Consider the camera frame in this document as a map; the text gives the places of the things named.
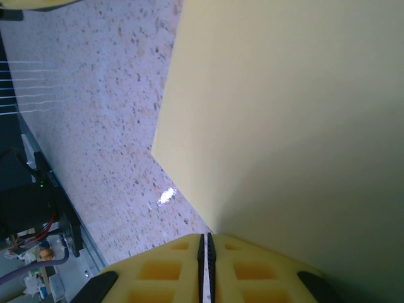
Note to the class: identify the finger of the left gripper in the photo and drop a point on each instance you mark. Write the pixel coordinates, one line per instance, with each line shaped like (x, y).
(34, 4)

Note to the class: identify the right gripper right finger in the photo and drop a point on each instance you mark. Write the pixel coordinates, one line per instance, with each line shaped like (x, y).
(259, 281)

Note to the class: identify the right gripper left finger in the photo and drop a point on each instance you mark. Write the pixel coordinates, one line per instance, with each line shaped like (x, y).
(158, 277)

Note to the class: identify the yellow cloth sheet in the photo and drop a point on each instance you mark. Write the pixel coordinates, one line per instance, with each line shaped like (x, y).
(284, 126)

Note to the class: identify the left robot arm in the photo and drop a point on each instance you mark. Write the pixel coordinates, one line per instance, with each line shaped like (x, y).
(22, 202)

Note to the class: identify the aluminium mounting rail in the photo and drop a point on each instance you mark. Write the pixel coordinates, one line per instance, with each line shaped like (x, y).
(91, 252)

